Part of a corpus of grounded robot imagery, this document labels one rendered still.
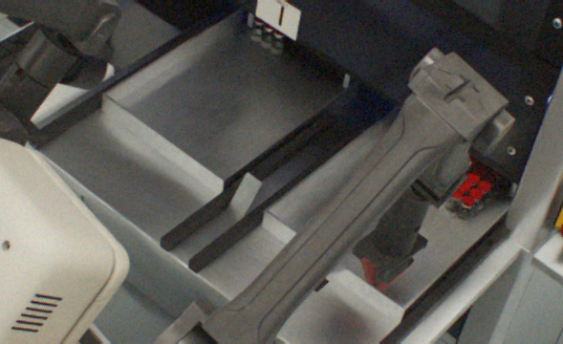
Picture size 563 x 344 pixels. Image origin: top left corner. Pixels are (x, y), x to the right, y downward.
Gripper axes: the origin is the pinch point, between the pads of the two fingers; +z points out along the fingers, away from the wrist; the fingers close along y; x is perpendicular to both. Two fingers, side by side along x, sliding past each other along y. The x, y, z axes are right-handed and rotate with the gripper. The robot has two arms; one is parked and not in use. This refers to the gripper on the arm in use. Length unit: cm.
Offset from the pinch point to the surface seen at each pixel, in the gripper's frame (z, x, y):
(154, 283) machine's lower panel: 71, 61, 35
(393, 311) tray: 0.5, -4.5, -0.9
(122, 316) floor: 87, 67, 35
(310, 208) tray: 1.0, 17.1, 7.1
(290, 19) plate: -15.4, 38.7, 22.6
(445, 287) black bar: -1.3, -7.4, 8.0
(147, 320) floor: 86, 62, 38
